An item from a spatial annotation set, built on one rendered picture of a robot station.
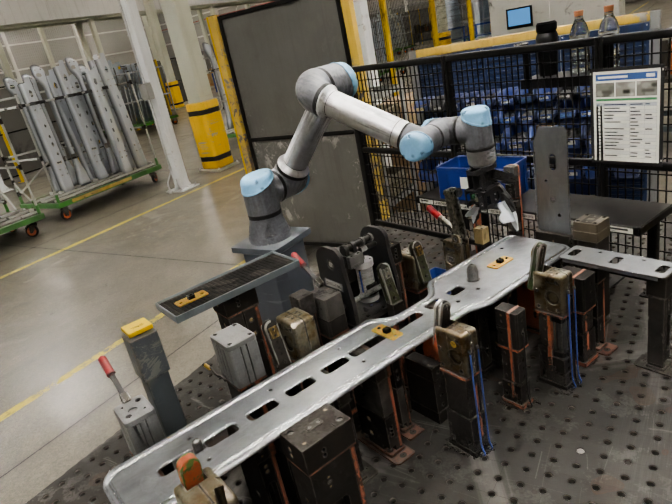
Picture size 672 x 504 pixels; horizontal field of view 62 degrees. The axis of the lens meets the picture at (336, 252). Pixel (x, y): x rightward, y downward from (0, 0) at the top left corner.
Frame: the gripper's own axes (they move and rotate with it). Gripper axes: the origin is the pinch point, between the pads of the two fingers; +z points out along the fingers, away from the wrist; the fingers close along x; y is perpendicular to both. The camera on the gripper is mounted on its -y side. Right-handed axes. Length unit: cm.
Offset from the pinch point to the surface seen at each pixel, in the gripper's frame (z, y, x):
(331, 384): 7, 70, 6
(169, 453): 4, 105, -3
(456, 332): 4.0, 42.7, 19.8
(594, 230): 9.1, -23.1, 16.2
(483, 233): 7.0, -6.5, -10.7
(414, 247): 0.8, 18.7, -15.3
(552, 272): 6.6, 6.7, 21.2
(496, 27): 17, -563, -414
